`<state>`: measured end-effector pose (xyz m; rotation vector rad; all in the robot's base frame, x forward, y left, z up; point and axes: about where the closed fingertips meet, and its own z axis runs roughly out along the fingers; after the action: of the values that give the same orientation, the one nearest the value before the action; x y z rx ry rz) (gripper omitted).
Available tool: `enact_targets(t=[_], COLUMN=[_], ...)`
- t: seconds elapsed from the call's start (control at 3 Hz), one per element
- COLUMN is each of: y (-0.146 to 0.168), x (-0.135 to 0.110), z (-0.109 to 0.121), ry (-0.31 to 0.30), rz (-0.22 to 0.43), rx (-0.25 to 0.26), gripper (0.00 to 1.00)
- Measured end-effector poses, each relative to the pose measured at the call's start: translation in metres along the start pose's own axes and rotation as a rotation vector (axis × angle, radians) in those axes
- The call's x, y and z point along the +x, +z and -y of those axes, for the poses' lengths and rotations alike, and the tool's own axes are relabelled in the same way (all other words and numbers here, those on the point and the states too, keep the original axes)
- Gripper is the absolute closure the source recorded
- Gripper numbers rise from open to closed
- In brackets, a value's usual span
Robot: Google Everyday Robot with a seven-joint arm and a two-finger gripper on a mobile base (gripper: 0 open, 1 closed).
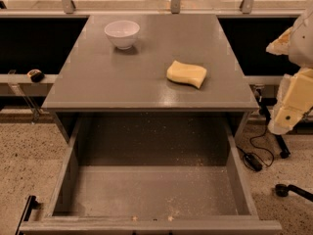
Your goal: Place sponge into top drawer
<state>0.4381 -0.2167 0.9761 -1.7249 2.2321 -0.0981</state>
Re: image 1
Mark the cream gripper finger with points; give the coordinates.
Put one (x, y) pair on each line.
(280, 46)
(294, 100)

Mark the yellow sponge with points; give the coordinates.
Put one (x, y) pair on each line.
(187, 74)

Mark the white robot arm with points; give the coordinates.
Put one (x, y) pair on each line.
(301, 41)

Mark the open grey top drawer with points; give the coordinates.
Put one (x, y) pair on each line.
(127, 175)

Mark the black stand leg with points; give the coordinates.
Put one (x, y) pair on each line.
(263, 110)

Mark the black caster leg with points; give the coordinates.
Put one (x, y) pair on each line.
(283, 190)

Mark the white ceramic bowl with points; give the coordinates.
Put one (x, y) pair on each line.
(122, 34)

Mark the grey cabinet table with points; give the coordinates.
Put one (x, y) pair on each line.
(100, 78)

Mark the black yellow tape measure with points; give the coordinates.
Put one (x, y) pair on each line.
(35, 75)

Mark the black power adapter with cable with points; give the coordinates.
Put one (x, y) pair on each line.
(253, 161)

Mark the clear acrylic bracket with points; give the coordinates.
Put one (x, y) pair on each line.
(17, 90)

